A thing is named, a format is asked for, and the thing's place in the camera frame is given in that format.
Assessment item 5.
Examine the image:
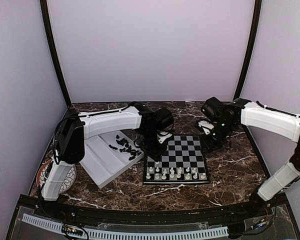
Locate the black frame post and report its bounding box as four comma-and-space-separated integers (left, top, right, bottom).
39, 0, 72, 108
233, 0, 263, 100

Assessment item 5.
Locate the black front rail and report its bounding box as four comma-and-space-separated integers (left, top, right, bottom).
17, 193, 286, 226

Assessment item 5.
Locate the right black frame post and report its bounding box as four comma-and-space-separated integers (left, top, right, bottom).
233, 0, 263, 100

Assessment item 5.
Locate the floral patterned ceramic plate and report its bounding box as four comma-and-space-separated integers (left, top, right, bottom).
36, 160, 77, 201

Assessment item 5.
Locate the white plastic divided tray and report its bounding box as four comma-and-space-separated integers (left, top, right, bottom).
80, 131, 144, 189

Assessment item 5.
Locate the white slotted cable duct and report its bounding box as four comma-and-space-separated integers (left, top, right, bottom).
21, 213, 229, 240

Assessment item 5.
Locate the pile of black chess pieces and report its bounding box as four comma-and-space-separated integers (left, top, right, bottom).
108, 134, 142, 161

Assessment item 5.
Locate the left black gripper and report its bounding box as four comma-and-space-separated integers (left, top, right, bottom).
139, 128, 168, 161

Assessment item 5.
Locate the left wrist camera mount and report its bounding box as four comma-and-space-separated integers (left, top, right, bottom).
157, 132, 173, 144

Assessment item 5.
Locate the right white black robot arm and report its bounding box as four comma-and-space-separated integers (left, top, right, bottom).
200, 97, 300, 217

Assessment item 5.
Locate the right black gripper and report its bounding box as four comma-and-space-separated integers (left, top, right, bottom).
199, 119, 236, 154

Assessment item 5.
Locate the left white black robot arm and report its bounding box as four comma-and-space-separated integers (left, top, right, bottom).
40, 101, 174, 218

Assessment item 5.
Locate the black white chessboard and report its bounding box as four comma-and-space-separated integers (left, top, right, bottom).
143, 135, 211, 185

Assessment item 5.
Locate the left black frame post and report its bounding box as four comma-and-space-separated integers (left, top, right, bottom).
39, 0, 72, 108

